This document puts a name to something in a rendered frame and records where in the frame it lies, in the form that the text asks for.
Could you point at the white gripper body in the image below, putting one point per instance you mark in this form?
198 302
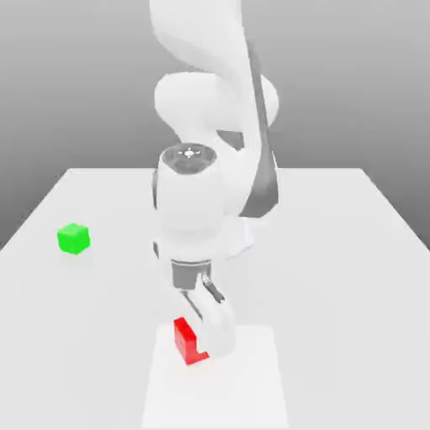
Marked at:
218 326

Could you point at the small red cube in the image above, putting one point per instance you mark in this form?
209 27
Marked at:
184 339

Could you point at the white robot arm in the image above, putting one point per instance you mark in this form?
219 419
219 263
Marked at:
201 198

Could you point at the small green cube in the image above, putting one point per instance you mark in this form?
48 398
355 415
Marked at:
73 239

